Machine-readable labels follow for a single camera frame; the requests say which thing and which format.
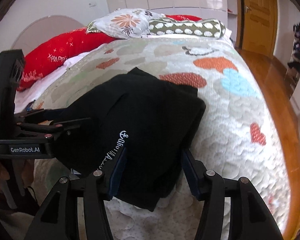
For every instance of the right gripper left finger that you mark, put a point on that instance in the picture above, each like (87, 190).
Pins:
(58, 218)

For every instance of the black pants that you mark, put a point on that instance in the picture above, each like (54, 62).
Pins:
(138, 127)

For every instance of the person left hand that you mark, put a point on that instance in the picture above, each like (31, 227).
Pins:
(26, 173)

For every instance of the white bed sheet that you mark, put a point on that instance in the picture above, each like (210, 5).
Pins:
(24, 98)

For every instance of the red happy blanket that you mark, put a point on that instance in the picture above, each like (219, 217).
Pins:
(51, 54)

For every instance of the heart pattern quilt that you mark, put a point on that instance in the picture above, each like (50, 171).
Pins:
(236, 137)

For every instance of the pink headboard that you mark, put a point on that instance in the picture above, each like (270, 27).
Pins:
(42, 30)

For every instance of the floral white pillow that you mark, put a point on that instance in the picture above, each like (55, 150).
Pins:
(124, 23)

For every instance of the shoe rack with shoes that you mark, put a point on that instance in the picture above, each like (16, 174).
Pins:
(293, 69)

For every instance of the green hedgehog bolster pillow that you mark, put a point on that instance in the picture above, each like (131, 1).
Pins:
(210, 28)

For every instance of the wooden door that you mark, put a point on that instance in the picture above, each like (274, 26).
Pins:
(257, 26)

